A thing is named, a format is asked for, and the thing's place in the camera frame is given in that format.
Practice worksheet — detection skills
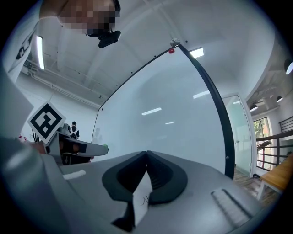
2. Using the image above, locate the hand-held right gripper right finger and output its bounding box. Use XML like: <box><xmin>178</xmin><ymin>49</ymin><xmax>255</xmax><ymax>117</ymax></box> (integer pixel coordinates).
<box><xmin>135</xmin><ymin>150</ymin><xmax>269</xmax><ymax>234</ymax></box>

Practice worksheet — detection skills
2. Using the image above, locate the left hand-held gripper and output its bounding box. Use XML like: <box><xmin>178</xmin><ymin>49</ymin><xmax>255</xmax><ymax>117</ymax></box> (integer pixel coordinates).
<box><xmin>27</xmin><ymin>101</ymin><xmax>109</xmax><ymax>166</ymax></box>

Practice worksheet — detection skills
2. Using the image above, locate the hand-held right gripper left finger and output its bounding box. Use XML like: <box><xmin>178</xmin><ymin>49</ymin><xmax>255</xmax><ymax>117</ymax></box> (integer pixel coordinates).
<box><xmin>58</xmin><ymin>150</ymin><xmax>149</xmax><ymax>234</ymax></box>

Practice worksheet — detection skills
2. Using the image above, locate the person's left hand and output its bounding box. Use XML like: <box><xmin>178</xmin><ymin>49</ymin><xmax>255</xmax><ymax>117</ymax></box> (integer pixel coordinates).
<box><xmin>59</xmin><ymin>141</ymin><xmax>81</xmax><ymax>154</ymax></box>

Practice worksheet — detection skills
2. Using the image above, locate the frosted glass door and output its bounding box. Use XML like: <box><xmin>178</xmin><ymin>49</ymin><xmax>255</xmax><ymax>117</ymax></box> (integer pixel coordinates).
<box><xmin>221</xmin><ymin>93</ymin><xmax>254</xmax><ymax>178</ymax></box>

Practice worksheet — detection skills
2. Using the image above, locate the large white whiteboard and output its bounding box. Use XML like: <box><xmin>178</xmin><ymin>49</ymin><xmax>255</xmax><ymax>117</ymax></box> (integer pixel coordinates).
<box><xmin>91</xmin><ymin>43</ymin><xmax>235</xmax><ymax>229</ymax></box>

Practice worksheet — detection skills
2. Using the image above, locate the black metal railing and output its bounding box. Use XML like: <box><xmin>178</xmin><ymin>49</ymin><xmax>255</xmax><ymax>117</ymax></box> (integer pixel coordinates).
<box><xmin>255</xmin><ymin>115</ymin><xmax>293</xmax><ymax>171</ymax></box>

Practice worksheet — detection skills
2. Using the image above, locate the window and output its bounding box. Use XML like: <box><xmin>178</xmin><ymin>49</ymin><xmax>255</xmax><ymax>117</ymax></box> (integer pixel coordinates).
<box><xmin>252</xmin><ymin>117</ymin><xmax>269</xmax><ymax>136</ymax></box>

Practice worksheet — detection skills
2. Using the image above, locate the long ceiling light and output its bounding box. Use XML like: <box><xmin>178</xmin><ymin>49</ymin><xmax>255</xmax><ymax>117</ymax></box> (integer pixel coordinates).
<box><xmin>36</xmin><ymin>35</ymin><xmax>45</xmax><ymax>70</ymax></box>
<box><xmin>188</xmin><ymin>47</ymin><xmax>205</xmax><ymax>59</ymax></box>

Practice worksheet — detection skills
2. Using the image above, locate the person's head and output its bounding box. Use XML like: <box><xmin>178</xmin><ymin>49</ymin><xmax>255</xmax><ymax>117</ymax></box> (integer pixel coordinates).
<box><xmin>39</xmin><ymin>0</ymin><xmax>121</xmax><ymax>37</ymax></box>

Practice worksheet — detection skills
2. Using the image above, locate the white ceiling duct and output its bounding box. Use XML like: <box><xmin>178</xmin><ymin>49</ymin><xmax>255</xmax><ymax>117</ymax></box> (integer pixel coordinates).
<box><xmin>22</xmin><ymin>58</ymin><xmax>102</xmax><ymax>108</ymax></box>

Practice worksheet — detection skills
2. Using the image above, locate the black head-worn camera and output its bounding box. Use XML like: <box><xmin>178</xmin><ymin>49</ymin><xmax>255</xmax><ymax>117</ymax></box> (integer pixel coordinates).
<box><xmin>98</xmin><ymin>30</ymin><xmax>122</xmax><ymax>49</ymax></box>

